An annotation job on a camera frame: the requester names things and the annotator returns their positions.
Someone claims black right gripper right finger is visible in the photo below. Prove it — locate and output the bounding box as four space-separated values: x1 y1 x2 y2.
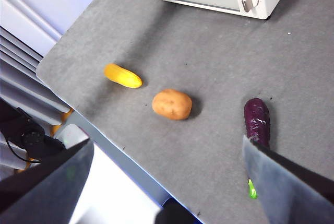
242 135 334 224

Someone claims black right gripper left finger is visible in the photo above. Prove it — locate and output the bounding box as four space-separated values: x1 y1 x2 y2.
0 124 95 224

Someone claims purple eggplant with green stem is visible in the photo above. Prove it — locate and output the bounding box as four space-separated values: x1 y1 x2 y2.
243 98 271 200

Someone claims round oven timer knob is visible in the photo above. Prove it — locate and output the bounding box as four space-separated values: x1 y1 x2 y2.
240 0 260 14

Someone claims yellow vegetable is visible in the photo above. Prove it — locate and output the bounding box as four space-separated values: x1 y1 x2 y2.
103 63 144 89

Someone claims brown potato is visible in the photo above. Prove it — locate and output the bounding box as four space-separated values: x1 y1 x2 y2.
151 89 193 121

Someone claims grey metal table frame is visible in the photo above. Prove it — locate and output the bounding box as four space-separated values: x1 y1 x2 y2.
62 109 199 217

